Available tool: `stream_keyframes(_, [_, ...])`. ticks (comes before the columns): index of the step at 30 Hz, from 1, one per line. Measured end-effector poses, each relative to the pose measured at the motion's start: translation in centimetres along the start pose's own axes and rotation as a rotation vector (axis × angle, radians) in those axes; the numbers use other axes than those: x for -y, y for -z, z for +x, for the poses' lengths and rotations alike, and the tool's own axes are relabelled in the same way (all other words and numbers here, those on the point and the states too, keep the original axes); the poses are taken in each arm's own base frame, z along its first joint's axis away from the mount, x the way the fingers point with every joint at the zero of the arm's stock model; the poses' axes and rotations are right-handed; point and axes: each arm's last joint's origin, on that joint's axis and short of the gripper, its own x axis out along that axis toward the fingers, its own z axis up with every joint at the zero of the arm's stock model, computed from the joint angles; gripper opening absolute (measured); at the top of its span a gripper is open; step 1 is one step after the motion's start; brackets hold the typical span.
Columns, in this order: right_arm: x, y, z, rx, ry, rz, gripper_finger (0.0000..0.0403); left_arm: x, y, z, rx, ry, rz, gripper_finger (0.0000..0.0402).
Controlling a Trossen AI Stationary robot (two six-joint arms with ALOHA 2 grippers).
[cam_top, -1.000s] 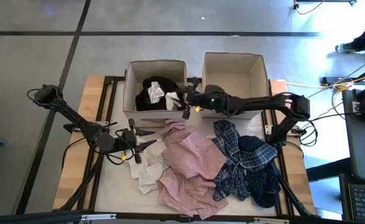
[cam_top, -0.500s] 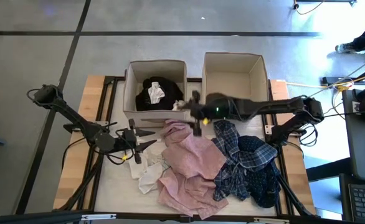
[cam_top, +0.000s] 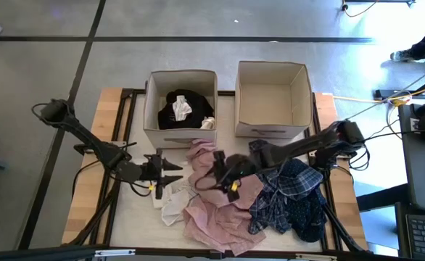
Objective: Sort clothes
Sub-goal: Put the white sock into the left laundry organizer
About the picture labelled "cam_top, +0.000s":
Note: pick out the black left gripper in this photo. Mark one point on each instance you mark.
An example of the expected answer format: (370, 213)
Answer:
(151, 168)

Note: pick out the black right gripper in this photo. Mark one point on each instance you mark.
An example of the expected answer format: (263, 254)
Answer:
(230, 174)

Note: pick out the white cloth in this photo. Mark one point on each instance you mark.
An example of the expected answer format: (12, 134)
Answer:
(174, 208)

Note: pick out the pink striped shirt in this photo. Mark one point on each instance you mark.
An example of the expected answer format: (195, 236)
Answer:
(219, 221)

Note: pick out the cream garment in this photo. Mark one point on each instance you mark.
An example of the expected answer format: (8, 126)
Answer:
(208, 123)

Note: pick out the blue plaid shirt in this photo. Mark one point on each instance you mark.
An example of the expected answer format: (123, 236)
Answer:
(281, 195)

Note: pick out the white garment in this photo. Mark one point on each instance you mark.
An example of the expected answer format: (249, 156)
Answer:
(181, 108)

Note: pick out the black garment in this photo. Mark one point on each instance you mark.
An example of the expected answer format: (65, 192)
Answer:
(198, 105)

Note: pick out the navy dotted garment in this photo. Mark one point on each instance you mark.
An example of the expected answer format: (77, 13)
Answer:
(308, 221)

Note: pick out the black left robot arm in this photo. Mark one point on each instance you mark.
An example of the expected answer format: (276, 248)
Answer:
(89, 139)

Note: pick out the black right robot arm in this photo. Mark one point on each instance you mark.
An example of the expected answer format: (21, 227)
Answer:
(299, 143)

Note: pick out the beige fabric storage box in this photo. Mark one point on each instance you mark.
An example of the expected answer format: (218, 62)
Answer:
(267, 105)
(154, 108)

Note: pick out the black floor stand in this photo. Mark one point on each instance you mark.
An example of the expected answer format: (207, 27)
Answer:
(390, 93)

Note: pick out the dark grey desk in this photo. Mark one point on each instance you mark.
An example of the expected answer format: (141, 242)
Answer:
(423, 174)

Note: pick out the black table frame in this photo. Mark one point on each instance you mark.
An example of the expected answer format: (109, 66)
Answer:
(118, 119)

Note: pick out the silver bracket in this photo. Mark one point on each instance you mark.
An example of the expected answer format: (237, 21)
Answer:
(114, 252)

